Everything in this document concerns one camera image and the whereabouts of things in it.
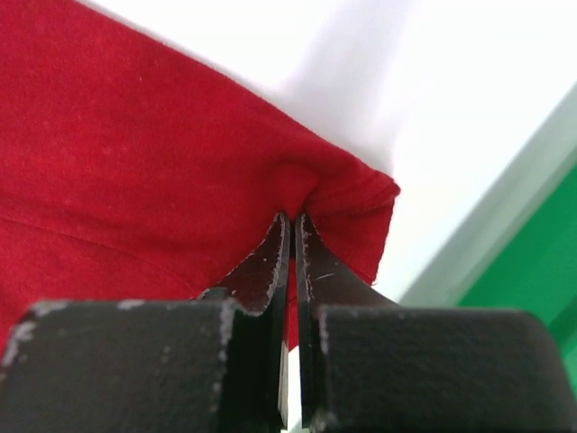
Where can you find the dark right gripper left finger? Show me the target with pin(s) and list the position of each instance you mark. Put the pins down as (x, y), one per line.
(218, 363)

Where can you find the dark red t-shirt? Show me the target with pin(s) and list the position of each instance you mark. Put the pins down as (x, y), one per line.
(131, 171)

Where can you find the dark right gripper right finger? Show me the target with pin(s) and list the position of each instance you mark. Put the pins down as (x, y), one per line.
(368, 364)

